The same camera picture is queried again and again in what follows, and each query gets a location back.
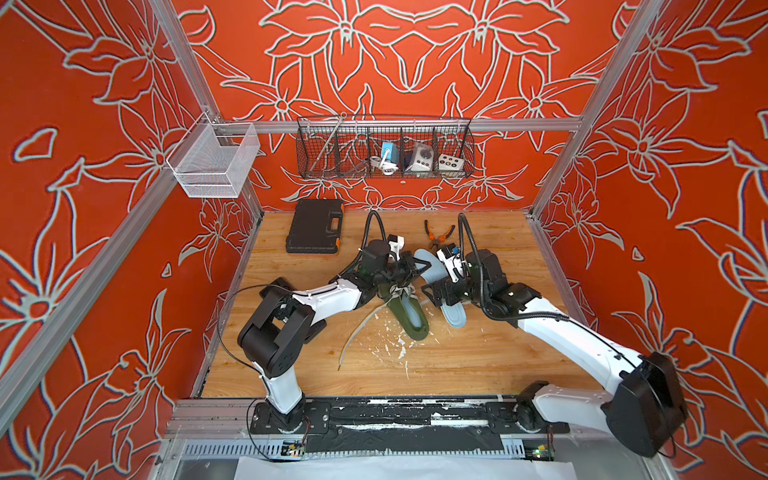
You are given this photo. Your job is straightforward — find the orange handled pliers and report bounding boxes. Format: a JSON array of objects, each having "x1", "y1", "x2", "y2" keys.
[{"x1": 423, "y1": 219, "x2": 457, "y2": 248}]

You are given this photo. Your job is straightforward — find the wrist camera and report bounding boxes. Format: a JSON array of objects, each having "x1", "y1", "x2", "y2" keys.
[
  {"x1": 436, "y1": 243, "x2": 464, "y2": 283},
  {"x1": 387, "y1": 234, "x2": 405, "y2": 261}
]

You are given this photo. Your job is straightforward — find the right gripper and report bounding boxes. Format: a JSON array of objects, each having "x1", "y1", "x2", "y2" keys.
[{"x1": 419, "y1": 271, "x2": 490, "y2": 308}]

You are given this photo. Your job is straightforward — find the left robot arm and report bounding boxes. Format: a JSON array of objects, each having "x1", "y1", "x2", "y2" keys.
[{"x1": 237, "y1": 236, "x2": 431, "y2": 416}]

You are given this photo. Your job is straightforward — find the white dotted box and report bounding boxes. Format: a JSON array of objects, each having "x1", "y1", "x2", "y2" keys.
[{"x1": 437, "y1": 154, "x2": 465, "y2": 177}]

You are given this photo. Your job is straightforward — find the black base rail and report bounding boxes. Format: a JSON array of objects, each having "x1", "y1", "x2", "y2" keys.
[{"x1": 246, "y1": 395, "x2": 571, "y2": 460}]

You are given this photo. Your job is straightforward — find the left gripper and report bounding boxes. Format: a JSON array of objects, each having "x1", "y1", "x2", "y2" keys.
[{"x1": 373, "y1": 253, "x2": 431, "y2": 289}]

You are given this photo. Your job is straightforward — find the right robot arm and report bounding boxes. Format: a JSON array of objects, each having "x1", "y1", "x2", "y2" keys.
[{"x1": 415, "y1": 248, "x2": 688, "y2": 458}]

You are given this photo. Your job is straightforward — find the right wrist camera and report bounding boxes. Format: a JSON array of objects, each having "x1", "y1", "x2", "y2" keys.
[{"x1": 436, "y1": 243, "x2": 464, "y2": 283}]

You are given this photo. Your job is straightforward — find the blue white box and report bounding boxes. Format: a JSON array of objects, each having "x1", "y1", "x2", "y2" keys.
[{"x1": 380, "y1": 142, "x2": 400, "y2": 171}]

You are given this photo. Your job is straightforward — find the black tool case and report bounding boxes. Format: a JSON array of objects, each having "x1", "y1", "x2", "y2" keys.
[{"x1": 286, "y1": 199, "x2": 344, "y2": 255}]

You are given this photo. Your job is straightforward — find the clear plastic bin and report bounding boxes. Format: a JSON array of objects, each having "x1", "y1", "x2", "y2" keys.
[{"x1": 167, "y1": 124, "x2": 261, "y2": 199}]

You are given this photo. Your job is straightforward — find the green shoe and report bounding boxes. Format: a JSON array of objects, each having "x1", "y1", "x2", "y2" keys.
[{"x1": 337, "y1": 281, "x2": 431, "y2": 370}]

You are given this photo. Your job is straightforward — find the grey insole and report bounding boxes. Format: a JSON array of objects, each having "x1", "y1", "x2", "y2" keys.
[{"x1": 414, "y1": 249, "x2": 467, "y2": 328}]

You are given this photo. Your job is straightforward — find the black wire basket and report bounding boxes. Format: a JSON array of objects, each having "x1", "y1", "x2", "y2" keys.
[{"x1": 296, "y1": 114, "x2": 477, "y2": 180}]

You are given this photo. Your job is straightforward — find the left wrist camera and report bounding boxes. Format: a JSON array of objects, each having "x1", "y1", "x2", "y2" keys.
[{"x1": 387, "y1": 234, "x2": 405, "y2": 261}]

